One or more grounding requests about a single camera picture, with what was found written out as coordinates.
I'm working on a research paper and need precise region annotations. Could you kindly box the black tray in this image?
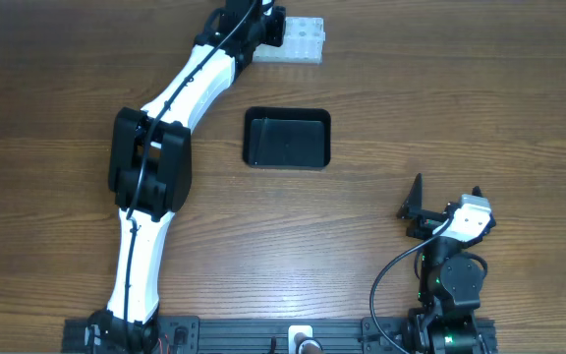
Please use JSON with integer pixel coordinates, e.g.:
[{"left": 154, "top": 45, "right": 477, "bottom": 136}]
[{"left": 242, "top": 106, "right": 332, "bottom": 171}]

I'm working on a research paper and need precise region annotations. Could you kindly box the white test tube rack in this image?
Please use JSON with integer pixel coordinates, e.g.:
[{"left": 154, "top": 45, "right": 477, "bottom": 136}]
[{"left": 252, "top": 17, "right": 327, "bottom": 65}]

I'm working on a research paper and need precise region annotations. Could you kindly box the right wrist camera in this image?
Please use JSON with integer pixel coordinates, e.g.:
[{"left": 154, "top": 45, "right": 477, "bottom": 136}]
[{"left": 444, "top": 194, "right": 493, "bottom": 243}]

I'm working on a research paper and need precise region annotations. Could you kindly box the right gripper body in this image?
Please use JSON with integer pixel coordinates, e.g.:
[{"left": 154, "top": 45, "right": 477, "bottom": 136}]
[{"left": 405, "top": 206, "right": 450, "bottom": 241}]

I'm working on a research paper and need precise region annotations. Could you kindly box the mounting rail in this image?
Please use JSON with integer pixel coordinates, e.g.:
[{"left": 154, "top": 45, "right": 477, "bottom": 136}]
[{"left": 61, "top": 314, "right": 499, "bottom": 354}]

